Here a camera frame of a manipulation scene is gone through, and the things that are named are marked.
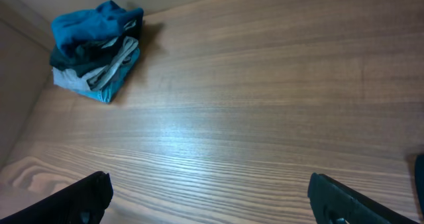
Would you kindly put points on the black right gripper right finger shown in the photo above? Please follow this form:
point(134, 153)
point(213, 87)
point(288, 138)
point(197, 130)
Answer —
point(334, 202)

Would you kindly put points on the light blue folded garment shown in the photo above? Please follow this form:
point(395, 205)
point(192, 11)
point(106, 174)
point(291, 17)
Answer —
point(108, 92)

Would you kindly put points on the dark green garment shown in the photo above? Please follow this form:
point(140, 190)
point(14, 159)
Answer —
point(419, 180)

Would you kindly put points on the blue polo shirt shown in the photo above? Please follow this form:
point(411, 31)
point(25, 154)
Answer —
point(102, 23)

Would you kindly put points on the black folded garment on stack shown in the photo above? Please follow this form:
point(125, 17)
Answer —
point(94, 54)

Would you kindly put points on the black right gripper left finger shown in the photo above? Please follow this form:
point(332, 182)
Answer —
point(83, 202)

